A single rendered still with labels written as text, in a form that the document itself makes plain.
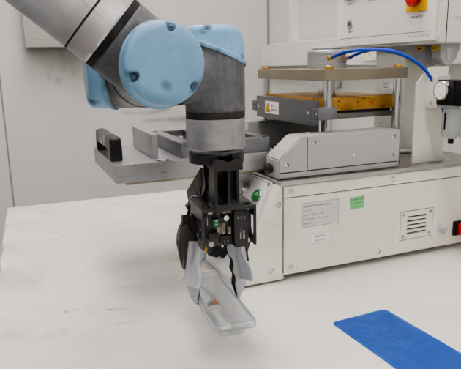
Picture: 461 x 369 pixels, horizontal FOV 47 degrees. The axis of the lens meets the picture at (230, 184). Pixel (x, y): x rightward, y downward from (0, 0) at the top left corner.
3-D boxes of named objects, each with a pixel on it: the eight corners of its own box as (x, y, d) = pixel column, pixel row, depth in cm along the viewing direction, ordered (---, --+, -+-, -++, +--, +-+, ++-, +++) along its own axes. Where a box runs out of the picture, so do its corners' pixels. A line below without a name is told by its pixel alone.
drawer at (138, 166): (233, 154, 115) (233, 118, 113) (282, 171, 95) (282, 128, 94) (95, 166, 104) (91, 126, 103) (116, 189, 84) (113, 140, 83)
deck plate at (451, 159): (376, 140, 137) (376, 137, 137) (486, 162, 105) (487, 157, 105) (208, 155, 120) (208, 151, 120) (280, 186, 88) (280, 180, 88)
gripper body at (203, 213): (200, 256, 65) (197, 159, 62) (184, 236, 73) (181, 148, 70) (259, 249, 67) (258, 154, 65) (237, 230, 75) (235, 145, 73)
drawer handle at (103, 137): (107, 148, 101) (105, 127, 100) (123, 161, 87) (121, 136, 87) (96, 149, 100) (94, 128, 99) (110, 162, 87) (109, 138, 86)
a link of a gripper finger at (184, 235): (173, 268, 71) (185, 204, 69) (170, 264, 72) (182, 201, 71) (206, 271, 72) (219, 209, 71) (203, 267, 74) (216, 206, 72)
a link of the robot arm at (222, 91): (169, 28, 67) (233, 28, 70) (173, 116, 69) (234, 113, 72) (184, 23, 60) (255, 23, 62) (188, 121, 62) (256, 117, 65)
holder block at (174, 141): (227, 138, 113) (227, 125, 112) (270, 151, 95) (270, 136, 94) (151, 143, 107) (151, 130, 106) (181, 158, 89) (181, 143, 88)
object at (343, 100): (333, 108, 122) (334, 65, 120) (397, 116, 102) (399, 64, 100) (265, 112, 115) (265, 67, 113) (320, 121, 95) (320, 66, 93)
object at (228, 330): (182, 288, 83) (181, 274, 82) (216, 282, 85) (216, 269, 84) (215, 344, 66) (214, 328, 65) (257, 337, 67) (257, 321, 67)
